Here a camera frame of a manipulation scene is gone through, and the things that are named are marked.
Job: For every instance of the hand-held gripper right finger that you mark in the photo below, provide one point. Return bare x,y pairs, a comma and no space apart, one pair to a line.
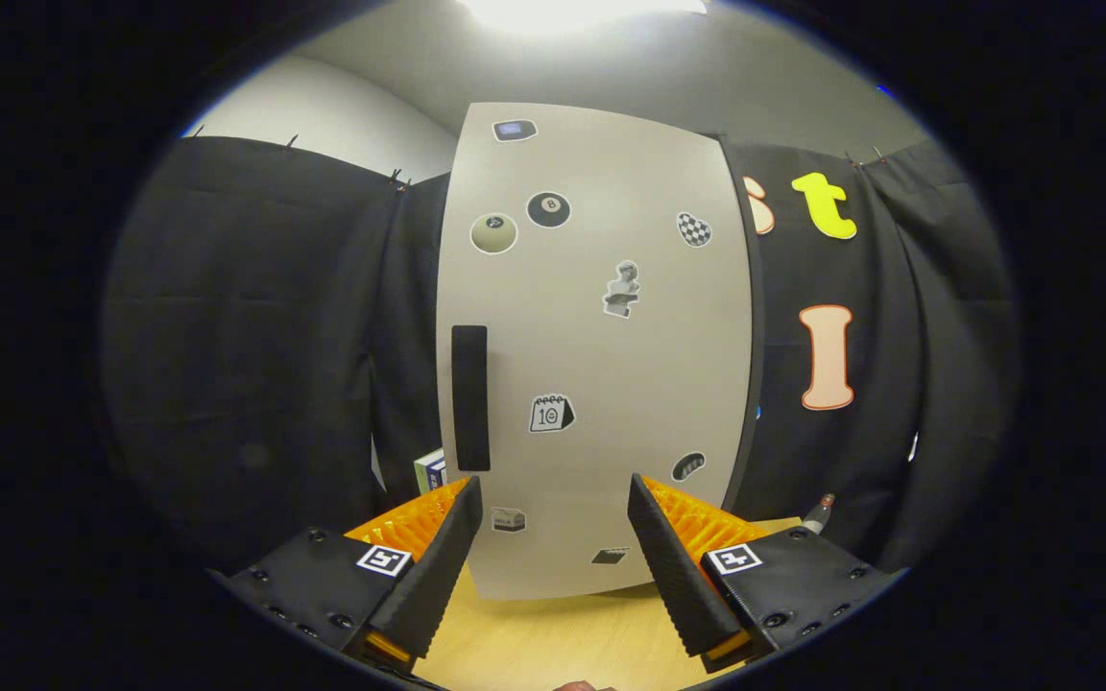
678,576

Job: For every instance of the red cap bottle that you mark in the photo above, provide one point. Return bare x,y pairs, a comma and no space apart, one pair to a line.
820,513

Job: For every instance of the beige shoe cabinet door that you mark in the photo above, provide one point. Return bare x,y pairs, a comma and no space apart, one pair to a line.
611,384

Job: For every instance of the blue spine book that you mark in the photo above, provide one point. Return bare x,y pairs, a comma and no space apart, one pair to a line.
437,472

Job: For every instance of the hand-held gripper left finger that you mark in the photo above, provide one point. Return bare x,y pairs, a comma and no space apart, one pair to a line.
443,566

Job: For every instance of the ceiling light panel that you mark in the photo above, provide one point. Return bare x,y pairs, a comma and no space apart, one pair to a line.
582,11

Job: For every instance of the dark grey shoe cabinet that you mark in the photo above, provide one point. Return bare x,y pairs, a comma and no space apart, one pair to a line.
757,365

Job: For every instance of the black backdrop cloth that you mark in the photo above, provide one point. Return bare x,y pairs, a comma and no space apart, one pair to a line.
246,336

